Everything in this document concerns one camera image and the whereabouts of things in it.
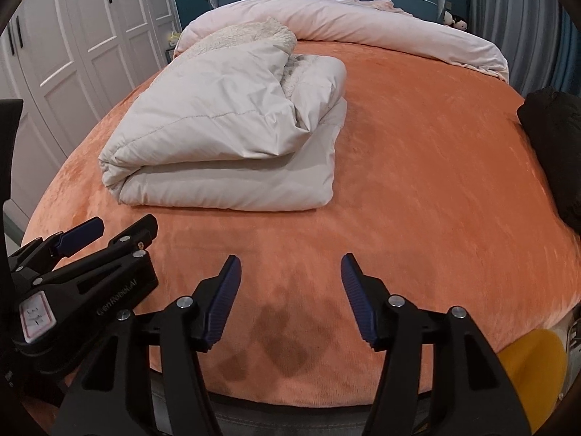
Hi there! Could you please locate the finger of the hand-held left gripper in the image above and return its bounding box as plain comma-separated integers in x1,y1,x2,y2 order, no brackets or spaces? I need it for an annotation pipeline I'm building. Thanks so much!
9,217,105,276
41,215,159,324

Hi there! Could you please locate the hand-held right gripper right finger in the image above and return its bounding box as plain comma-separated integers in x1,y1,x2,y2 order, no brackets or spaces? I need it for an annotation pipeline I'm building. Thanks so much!
340,253,532,436

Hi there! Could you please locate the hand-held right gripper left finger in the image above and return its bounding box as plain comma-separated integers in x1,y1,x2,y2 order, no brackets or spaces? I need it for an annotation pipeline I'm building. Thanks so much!
52,255,242,436

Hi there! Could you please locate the white puffer jacket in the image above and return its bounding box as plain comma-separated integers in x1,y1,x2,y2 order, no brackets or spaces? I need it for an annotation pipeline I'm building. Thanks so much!
97,17,348,212

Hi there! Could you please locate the bed with orange cover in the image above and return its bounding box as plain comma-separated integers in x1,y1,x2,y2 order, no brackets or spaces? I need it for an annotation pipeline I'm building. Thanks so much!
20,39,581,436

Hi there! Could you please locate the white panelled wardrobe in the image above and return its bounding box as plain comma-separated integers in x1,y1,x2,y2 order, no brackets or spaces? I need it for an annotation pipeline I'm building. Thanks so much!
0,0,175,241

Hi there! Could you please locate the yellow plastic object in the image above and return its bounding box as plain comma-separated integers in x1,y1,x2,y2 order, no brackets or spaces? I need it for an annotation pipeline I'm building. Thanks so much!
499,329,568,434

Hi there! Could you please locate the black cloth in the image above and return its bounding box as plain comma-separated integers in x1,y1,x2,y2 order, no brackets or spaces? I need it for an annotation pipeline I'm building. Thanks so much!
517,86,581,232

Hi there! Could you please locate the pale pink duvet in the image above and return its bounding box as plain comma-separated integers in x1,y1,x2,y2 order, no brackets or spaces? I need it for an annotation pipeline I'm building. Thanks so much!
175,0,509,83

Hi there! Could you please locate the grey curtain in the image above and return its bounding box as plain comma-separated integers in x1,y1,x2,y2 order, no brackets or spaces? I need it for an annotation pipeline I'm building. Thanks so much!
467,0,581,101

